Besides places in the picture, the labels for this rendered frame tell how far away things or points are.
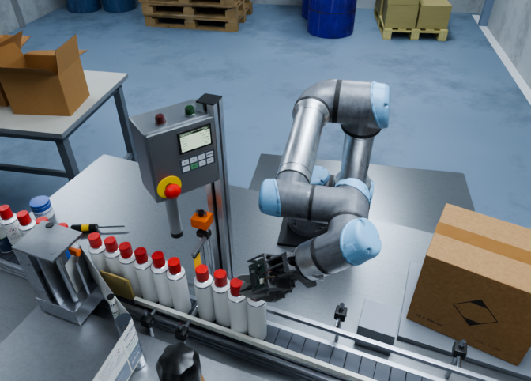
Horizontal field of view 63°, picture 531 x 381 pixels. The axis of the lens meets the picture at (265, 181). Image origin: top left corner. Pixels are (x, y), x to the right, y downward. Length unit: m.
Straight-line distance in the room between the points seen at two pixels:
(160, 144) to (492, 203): 2.75
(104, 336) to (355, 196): 0.82
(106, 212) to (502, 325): 1.38
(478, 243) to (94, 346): 1.06
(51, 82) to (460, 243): 2.13
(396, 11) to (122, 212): 4.94
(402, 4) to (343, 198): 5.33
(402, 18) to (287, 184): 5.36
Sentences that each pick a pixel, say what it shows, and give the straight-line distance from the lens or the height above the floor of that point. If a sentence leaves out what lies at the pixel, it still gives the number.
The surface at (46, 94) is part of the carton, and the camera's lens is 2.67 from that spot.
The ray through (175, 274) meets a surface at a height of 1.05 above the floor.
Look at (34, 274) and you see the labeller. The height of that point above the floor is 1.06.
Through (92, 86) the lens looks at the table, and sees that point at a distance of 2.99.
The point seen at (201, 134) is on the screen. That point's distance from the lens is 0.99.
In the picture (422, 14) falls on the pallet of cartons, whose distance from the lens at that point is 6.18.
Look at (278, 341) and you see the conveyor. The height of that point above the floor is 0.88.
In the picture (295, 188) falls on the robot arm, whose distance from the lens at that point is 0.85.
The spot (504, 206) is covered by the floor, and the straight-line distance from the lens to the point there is 3.39.
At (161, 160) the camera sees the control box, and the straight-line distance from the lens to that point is 0.98.
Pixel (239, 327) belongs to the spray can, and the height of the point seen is 0.93.
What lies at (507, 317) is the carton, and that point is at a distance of 1.28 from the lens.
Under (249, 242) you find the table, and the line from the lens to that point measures 1.56.
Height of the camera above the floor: 1.94
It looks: 37 degrees down
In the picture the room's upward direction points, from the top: straight up
